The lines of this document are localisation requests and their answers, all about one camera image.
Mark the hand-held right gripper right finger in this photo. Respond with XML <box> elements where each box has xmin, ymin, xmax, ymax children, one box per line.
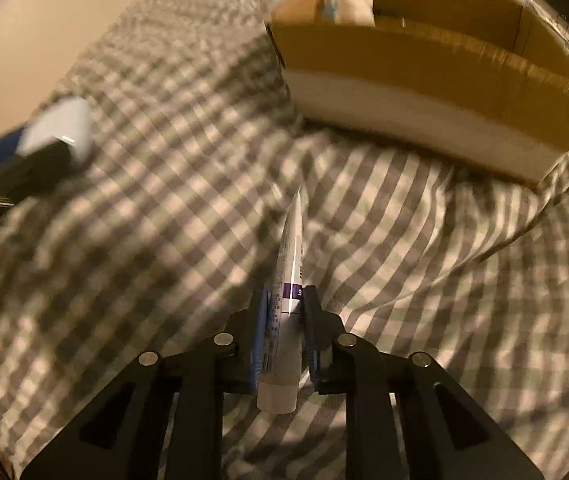
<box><xmin>302</xmin><ymin>285</ymin><xmax>545</xmax><ymax>480</ymax></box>

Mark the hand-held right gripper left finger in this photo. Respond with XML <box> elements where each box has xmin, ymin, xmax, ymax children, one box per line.
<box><xmin>19</xmin><ymin>287</ymin><xmax>272</xmax><ymax>480</ymax></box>

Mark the white tube with purple band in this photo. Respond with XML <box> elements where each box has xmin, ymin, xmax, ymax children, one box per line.
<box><xmin>256</xmin><ymin>185</ymin><xmax>306</xmax><ymax>414</ymax></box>

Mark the cardboard box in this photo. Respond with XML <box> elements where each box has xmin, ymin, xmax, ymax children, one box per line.
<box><xmin>264</xmin><ymin>0</ymin><xmax>569</xmax><ymax>191</ymax></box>

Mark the grey checked blanket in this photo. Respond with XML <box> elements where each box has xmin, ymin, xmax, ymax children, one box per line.
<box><xmin>0</xmin><ymin>0</ymin><xmax>569</xmax><ymax>480</ymax></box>

